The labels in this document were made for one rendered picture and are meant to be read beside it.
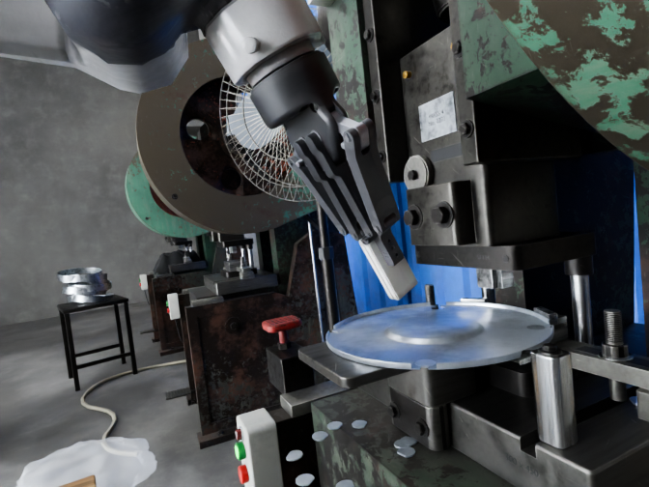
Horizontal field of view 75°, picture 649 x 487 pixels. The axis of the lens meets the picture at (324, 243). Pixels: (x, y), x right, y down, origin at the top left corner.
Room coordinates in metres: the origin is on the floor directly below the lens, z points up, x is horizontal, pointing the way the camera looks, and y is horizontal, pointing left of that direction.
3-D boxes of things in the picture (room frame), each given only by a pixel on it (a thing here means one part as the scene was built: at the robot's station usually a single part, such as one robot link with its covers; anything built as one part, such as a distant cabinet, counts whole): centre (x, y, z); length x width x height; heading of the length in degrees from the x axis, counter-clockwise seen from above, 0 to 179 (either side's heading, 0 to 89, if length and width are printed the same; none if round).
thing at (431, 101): (0.60, -0.21, 1.04); 0.17 x 0.15 x 0.30; 115
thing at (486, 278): (0.61, -0.24, 0.84); 0.05 x 0.03 x 0.04; 25
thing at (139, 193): (3.92, 0.96, 0.87); 1.53 x 0.99 x 1.74; 118
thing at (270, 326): (0.82, 0.10, 0.72); 0.07 x 0.06 x 0.08; 115
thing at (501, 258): (0.62, -0.25, 0.86); 0.20 x 0.16 x 0.05; 25
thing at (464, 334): (0.57, -0.13, 0.78); 0.29 x 0.29 x 0.01
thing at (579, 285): (0.57, -0.34, 0.81); 0.02 x 0.02 x 0.14
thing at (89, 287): (3.04, 1.71, 0.40); 0.45 x 0.40 x 0.79; 37
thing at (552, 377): (0.41, -0.21, 0.75); 0.03 x 0.03 x 0.10; 25
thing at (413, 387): (0.55, -0.09, 0.72); 0.25 x 0.14 x 0.14; 115
